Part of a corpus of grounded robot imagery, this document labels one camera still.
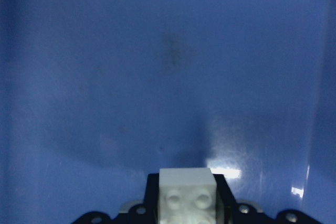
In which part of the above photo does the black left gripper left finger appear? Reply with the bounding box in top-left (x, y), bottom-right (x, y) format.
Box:
top-left (143, 173), bottom-right (160, 223)

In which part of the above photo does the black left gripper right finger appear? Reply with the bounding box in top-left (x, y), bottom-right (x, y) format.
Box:
top-left (214, 174), bottom-right (236, 224)

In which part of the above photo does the white block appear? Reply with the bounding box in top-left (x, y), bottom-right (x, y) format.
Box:
top-left (158, 168), bottom-right (225, 223)

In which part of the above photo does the blue plastic tray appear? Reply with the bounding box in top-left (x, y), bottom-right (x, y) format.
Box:
top-left (1, 0), bottom-right (335, 223)

